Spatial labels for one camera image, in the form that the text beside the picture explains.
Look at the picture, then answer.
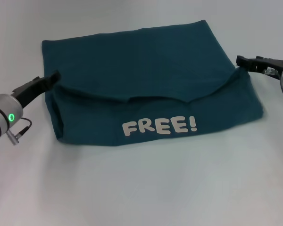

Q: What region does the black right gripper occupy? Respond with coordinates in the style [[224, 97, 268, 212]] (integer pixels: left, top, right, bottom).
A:
[[235, 55, 283, 77]]

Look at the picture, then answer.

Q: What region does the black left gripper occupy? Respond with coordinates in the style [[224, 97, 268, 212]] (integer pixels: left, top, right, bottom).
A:
[[12, 70, 61, 109]]

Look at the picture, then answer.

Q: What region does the teal blue shirt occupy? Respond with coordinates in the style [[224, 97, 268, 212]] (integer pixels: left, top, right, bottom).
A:
[[42, 20, 265, 147]]

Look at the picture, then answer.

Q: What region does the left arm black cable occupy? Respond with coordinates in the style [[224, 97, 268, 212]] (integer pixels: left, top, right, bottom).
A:
[[6, 117, 33, 140]]

